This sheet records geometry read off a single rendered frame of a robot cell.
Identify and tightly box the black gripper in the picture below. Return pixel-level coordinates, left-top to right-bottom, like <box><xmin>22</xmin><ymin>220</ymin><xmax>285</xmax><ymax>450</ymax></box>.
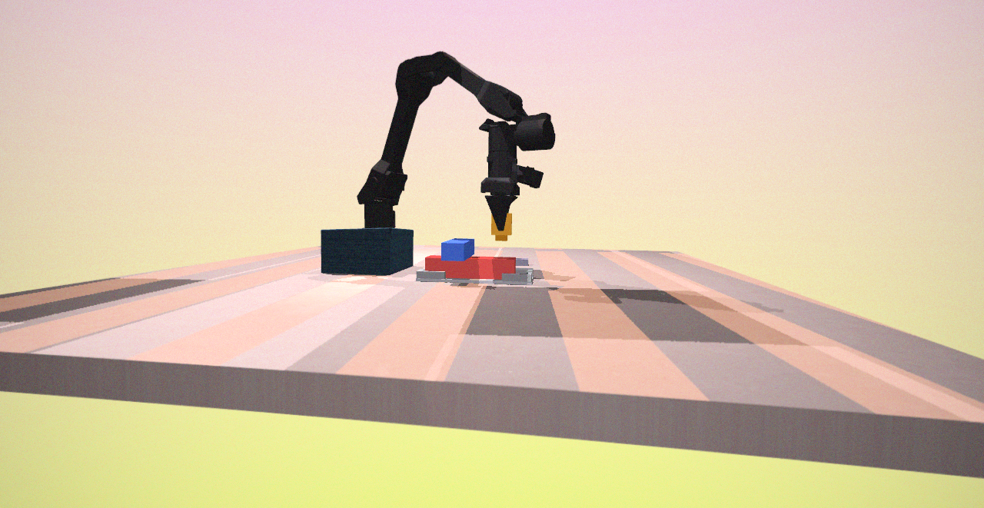
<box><xmin>480</xmin><ymin>151</ymin><xmax>520</xmax><ymax>231</ymax></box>

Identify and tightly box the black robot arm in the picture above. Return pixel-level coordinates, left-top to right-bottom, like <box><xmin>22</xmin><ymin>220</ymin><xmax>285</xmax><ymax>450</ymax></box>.
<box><xmin>357</xmin><ymin>51</ymin><xmax>556</xmax><ymax>228</ymax></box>

